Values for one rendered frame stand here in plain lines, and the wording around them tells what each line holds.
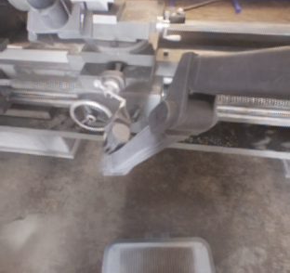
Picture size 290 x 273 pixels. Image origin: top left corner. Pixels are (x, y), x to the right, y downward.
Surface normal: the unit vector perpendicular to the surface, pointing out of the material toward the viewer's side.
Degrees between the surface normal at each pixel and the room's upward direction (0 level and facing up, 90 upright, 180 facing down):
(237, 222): 0
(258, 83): 68
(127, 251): 0
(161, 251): 0
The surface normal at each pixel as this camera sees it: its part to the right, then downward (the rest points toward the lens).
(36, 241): -0.02, -0.62
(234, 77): -0.89, 0.00
